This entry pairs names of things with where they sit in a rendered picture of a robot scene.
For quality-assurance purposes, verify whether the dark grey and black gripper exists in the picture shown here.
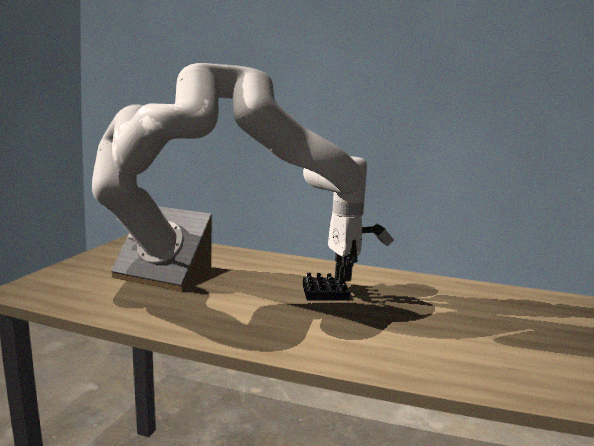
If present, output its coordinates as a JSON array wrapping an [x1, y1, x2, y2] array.
[[328, 211, 363, 282]]

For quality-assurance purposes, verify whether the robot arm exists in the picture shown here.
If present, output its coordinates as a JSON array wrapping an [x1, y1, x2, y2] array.
[[92, 63, 367, 264]]

